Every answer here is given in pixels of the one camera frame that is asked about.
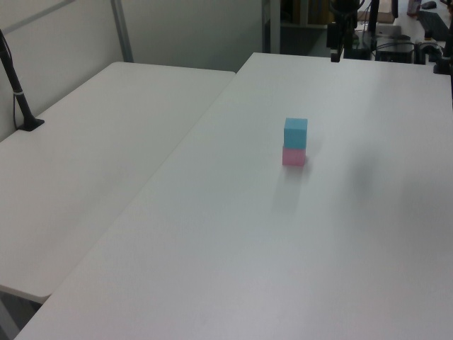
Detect blue cube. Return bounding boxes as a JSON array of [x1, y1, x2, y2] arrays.
[[283, 118, 309, 149]]

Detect white side table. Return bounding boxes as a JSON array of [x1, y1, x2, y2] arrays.
[[0, 62, 237, 304]]

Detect black equipment box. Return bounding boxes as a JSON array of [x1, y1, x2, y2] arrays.
[[374, 42, 415, 64]]

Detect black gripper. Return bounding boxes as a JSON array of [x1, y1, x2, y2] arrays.
[[327, 0, 356, 63]]

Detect pink cube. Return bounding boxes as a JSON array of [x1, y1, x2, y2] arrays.
[[282, 145, 306, 166]]

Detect black camera stand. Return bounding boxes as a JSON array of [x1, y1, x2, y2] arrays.
[[433, 31, 453, 75], [0, 28, 45, 132]]

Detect black keyboard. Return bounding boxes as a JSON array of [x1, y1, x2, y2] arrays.
[[418, 10, 449, 40]]

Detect black monitor stand pole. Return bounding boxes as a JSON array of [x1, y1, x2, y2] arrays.
[[367, 0, 382, 35]]

